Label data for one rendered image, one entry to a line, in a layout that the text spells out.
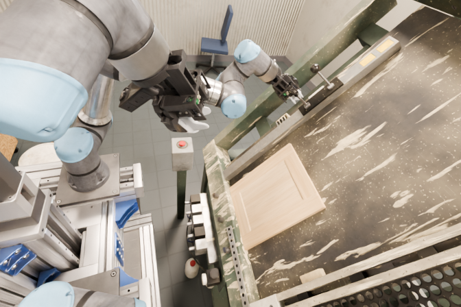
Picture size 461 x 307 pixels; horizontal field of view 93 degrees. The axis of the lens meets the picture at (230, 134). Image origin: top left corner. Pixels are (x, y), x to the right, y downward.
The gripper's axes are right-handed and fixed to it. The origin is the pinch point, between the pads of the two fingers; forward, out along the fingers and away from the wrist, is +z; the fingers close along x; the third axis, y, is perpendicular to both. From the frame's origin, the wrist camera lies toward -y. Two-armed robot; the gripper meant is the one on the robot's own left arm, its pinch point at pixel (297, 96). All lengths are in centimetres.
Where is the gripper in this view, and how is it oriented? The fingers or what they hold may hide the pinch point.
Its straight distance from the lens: 96.5
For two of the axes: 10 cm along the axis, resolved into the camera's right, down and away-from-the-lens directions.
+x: 6.7, -6.1, -4.3
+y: 2.2, 7.1, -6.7
